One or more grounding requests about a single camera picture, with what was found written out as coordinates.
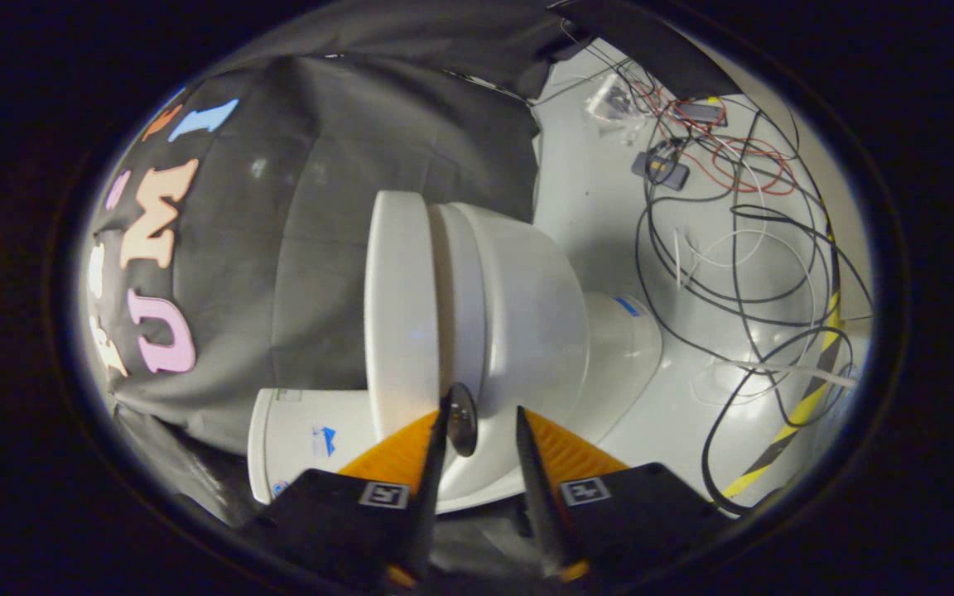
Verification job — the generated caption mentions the white toilet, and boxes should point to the white toilet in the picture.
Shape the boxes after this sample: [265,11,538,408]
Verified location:
[248,199,664,516]

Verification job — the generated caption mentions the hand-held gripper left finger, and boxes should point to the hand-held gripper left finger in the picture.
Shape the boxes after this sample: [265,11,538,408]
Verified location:
[237,396,453,593]

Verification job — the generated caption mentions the small grey electronic module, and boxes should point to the small grey electronic module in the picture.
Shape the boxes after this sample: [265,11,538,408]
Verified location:
[676,98,728,127]

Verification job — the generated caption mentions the yellow black hazard tape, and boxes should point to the yellow black hazard tape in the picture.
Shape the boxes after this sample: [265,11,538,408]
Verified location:
[721,248,850,499]

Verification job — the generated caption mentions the small dark electronic device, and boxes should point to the small dark electronic device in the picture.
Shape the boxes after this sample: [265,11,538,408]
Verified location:
[631,149,690,191]

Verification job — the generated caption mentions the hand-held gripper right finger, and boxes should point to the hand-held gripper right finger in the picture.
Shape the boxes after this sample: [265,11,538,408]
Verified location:
[514,406,730,584]

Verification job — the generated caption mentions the black backdrop cloth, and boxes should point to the black backdrop cloth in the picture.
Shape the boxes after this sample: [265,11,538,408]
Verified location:
[79,0,743,580]

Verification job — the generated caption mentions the white cable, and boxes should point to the white cable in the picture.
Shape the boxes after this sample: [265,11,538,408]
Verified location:
[676,228,859,406]

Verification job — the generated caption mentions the red cable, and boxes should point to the red cable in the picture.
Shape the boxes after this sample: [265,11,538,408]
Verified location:
[638,83,797,197]

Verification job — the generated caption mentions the clear plastic bag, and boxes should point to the clear plastic bag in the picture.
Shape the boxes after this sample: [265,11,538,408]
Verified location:
[585,74,639,125]

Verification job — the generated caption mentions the tangle of black cables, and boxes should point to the tangle of black cables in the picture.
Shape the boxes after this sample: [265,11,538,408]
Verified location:
[560,25,875,514]

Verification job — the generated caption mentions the white toilet lid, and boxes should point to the white toilet lid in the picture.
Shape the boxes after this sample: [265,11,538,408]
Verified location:
[364,190,482,458]

